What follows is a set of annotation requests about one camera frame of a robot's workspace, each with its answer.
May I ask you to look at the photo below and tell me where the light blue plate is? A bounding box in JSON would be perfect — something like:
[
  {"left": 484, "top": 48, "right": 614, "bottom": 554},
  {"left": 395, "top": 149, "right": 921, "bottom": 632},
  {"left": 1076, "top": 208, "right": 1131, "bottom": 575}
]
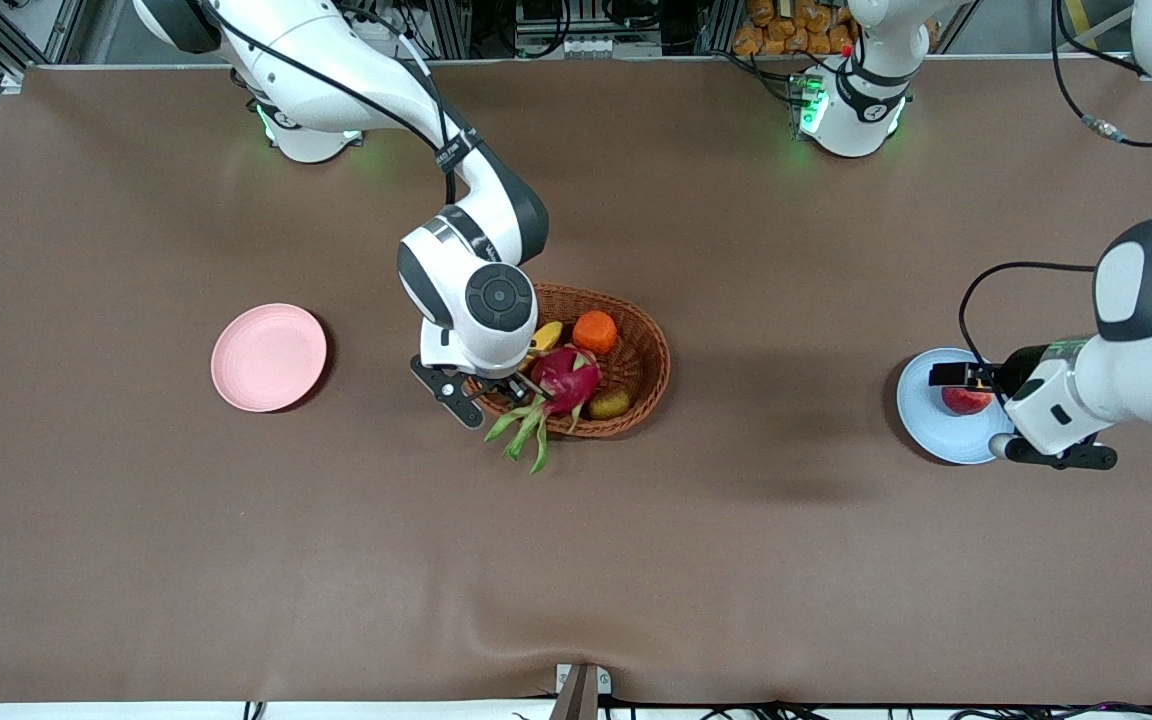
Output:
[{"left": 896, "top": 347, "right": 1019, "bottom": 466}]

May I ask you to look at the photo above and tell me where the white power strip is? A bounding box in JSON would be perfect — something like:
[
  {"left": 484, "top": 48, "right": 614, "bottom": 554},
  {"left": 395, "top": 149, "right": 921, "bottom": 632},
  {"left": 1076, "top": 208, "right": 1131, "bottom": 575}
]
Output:
[{"left": 516, "top": 35, "right": 637, "bottom": 61}]

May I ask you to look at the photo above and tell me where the black cable with connector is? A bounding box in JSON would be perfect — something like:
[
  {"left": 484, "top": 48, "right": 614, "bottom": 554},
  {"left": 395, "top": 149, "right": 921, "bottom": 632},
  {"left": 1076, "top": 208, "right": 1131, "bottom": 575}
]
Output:
[{"left": 1050, "top": 0, "right": 1152, "bottom": 151}]

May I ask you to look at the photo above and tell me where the bag of orange items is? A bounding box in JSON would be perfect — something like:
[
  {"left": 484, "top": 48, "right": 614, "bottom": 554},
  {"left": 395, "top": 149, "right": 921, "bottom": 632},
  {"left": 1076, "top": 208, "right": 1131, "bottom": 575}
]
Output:
[{"left": 734, "top": 0, "right": 859, "bottom": 57}]

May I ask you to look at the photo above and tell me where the metal table clamp bracket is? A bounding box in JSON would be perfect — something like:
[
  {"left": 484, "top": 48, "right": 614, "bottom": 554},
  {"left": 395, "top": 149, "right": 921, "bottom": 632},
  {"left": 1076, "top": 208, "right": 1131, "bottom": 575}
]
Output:
[{"left": 554, "top": 663, "right": 613, "bottom": 720}]

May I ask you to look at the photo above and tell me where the green lit circuit board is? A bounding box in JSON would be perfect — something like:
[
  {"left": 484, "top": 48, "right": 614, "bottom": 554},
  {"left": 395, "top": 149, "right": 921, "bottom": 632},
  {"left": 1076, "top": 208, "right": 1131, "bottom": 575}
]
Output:
[{"left": 788, "top": 72, "right": 827, "bottom": 141}]

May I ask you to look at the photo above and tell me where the brown wicker basket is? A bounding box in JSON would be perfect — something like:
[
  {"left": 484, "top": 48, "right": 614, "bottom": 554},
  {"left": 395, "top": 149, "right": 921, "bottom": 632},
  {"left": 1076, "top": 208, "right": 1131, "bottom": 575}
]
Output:
[{"left": 466, "top": 282, "right": 671, "bottom": 439}]

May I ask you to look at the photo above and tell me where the red yellow apple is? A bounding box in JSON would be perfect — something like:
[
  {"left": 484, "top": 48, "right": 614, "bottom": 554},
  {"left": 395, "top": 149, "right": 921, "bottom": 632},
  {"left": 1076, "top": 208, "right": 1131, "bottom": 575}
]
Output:
[{"left": 941, "top": 385, "right": 995, "bottom": 416}]

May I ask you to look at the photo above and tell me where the brown table cloth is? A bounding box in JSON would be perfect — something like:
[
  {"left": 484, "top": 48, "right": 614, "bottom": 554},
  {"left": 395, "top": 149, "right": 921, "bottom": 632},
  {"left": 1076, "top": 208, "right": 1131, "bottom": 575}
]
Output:
[{"left": 0, "top": 55, "right": 1152, "bottom": 706}]

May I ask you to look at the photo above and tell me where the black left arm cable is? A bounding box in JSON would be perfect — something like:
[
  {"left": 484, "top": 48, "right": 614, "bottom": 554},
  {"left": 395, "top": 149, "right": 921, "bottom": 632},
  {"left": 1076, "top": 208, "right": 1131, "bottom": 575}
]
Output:
[{"left": 958, "top": 260, "right": 1099, "bottom": 367}]

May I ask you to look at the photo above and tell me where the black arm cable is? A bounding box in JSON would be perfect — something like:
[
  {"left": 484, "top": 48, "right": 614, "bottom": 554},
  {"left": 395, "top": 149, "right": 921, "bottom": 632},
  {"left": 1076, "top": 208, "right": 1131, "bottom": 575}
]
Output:
[
  {"left": 198, "top": 0, "right": 482, "bottom": 206},
  {"left": 958, "top": 260, "right": 1099, "bottom": 367}
]

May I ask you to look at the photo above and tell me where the orange fruit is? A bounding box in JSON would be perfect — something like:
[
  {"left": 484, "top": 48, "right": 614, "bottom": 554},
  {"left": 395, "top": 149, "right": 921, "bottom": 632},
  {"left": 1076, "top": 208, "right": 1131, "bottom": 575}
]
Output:
[{"left": 572, "top": 310, "right": 619, "bottom": 356}]

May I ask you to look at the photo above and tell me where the pink dragon fruit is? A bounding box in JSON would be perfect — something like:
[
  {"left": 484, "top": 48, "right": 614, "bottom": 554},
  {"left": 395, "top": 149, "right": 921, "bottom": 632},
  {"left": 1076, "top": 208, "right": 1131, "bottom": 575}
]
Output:
[{"left": 484, "top": 345, "right": 603, "bottom": 475}]

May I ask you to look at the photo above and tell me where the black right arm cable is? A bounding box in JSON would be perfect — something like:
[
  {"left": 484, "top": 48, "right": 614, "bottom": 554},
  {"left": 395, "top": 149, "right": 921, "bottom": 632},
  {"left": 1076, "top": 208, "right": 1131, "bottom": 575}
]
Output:
[{"left": 198, "top": 0, "right": 482, "bottom": 206}]

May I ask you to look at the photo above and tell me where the pink plate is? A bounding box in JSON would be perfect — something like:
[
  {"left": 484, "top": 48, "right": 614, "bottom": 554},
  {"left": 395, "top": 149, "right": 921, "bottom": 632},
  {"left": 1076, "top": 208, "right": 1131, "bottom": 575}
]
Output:
[{"left": 211, "top": 303, "right": 328, "bottom": 413}]

